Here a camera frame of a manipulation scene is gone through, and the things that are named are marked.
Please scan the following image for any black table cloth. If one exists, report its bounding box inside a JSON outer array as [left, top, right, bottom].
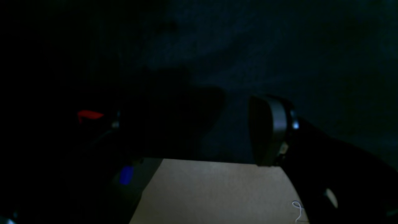
[[1, 0, 397, 168]]

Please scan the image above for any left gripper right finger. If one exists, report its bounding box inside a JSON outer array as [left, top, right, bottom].
[[248, 96, 398, 224]]

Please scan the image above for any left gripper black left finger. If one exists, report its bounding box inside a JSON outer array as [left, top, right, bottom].
[[1, 110, 144, 224]]

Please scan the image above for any blue handled tool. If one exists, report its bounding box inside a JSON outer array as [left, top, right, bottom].
[[119, 166, 134, 185]]

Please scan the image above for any red and black clamp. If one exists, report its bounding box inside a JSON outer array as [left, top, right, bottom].
[[77, 110, 104, 124]]

